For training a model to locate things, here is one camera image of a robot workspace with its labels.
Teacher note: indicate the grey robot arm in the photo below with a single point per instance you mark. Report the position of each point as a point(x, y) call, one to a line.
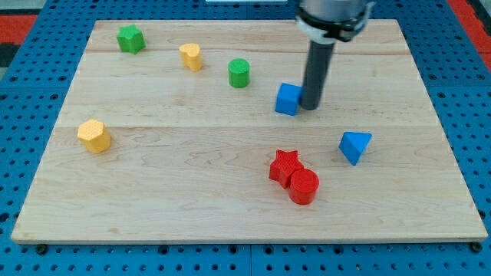
point(328, 21)

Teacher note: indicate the red star block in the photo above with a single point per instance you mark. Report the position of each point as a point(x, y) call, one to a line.
point(283, 166)

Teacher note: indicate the blue cube block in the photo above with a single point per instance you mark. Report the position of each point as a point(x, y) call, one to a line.
point(287, 99)

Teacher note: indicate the green cylinder block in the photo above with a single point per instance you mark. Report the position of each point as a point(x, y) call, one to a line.
point(238, 70)

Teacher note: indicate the red cylinder block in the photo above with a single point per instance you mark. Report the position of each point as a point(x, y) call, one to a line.
point(303, 186)

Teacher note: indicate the yellow heart block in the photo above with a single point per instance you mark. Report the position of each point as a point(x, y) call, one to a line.
point(191, 56)

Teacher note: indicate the blue triangle block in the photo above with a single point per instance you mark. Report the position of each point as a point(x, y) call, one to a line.
point(353, 144)

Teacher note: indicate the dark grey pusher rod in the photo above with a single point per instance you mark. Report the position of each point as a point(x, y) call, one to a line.
point(316, 70)

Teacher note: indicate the green star block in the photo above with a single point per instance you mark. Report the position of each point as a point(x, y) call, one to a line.
point(130, 39)

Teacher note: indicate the yellow hexagon block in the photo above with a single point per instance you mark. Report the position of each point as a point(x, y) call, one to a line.
point(94, 136)

